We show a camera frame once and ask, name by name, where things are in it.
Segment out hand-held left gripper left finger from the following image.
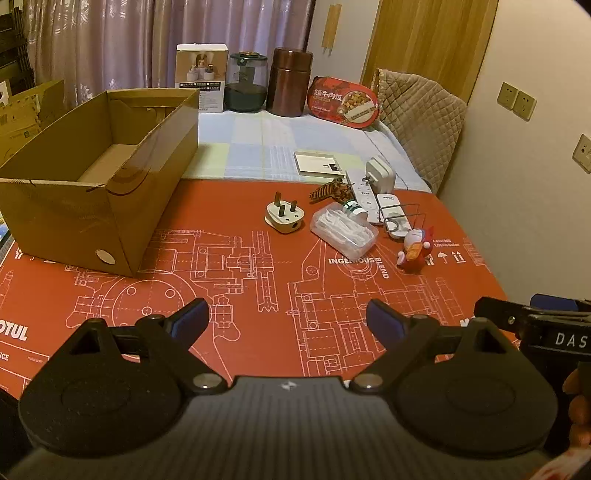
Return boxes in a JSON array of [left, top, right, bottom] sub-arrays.
[[68, 298, 229, 395]]

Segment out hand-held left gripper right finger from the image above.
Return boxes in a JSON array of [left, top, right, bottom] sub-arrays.
[[348, 298, 522, 394]]

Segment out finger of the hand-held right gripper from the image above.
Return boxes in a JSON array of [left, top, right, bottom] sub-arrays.
[[475, 296, 532, 329], [529, 294, 591, 313]]

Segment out clear bag of swabs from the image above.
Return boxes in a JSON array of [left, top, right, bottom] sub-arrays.
[[310, 206, 380, 260]]

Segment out metal wire holder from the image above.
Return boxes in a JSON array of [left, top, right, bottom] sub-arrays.
[[378, 201, 427, 232]]

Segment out small green white bottle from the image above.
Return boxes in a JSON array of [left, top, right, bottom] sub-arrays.
[[344, 199, 369, 223]]

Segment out white remote control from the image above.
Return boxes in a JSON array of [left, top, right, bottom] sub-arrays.
[[376, 192, 415, 241]]

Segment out white three-pin plug adapter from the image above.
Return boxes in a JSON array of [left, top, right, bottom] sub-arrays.
[[264, 191, 306, 235]]

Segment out white square night light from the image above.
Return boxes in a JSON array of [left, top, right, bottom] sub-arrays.
[[365, 155, 397, 194]]

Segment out brown cardboard box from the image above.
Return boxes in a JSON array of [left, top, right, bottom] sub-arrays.
[[0, 88, 201, 278]]

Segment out white card box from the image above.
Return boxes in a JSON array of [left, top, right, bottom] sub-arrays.
[[294, 150, 347, 176]]

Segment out person's right hand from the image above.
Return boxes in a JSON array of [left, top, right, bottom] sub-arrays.
[[562, 367, 591, 449]]

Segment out red white cat figurine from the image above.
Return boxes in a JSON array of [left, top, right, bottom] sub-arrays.
[[396, 224, 436, 272]]

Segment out red blueprint table mat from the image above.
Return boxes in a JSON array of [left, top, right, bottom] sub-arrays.
[[0, 178, 523, 402]]

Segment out white power strip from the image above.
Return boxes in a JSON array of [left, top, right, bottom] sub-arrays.
[[345, 168, 385, 208]]

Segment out brown insect toy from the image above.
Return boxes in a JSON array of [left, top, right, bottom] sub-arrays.
[[308, 179, 356, 204]]

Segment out beige quilted chair cushion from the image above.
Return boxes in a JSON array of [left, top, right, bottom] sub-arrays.
[[372, 69, 468, 195]]

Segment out red oval food package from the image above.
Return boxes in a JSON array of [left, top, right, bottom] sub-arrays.
[[307, 76, 380, 129]]

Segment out dark glass jar green lid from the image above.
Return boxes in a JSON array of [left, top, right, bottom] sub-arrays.
[[225, 52, 270, 114]]

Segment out white humidifier product box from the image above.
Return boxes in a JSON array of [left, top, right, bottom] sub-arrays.
[[176, 43, 230, 114]]

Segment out striped edge cardboard carton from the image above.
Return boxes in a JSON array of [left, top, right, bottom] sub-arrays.
[[0, 102, 43, 162]]

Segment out brown metal canister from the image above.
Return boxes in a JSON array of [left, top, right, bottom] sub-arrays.
[[266, 47, 315, 117]]

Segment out large plain cardboard carton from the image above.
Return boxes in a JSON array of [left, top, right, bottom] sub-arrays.
[[8, 79, 66, 127]]

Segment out mauve patterned curtain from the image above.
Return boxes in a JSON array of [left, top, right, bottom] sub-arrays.
[[23, 0, 317, 112]]

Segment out wooden door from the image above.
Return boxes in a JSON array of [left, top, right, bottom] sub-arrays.
[[361, 0, 500, 106]]

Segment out beige wall socket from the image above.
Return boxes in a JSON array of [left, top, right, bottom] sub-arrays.
[[513, 90, 538, 122], [497, 82, 518, 111], [572, 133, 591, 174]]

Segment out wooden wall strips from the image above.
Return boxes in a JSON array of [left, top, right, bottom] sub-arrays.
[[321, 4, 343, 49]]

